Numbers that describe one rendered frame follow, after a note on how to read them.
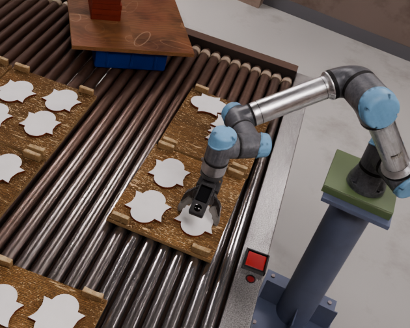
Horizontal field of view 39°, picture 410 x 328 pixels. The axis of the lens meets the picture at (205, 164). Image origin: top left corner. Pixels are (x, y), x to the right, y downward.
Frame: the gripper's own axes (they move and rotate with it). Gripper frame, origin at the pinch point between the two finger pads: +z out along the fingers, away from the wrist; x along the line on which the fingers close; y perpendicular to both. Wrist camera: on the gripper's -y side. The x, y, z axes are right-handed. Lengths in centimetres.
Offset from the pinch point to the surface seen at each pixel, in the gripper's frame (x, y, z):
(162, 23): 51, 92, -11
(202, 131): 13.1, 44.2, 0.1
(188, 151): 13.7, 30.3, 0.2
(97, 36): 68, 64, -10
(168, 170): 16.3, 15.9, -0.7
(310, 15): -2, 371, 86
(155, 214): 12.2, -5.2, -0.6
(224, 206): -6.6, 10.6, 0.3
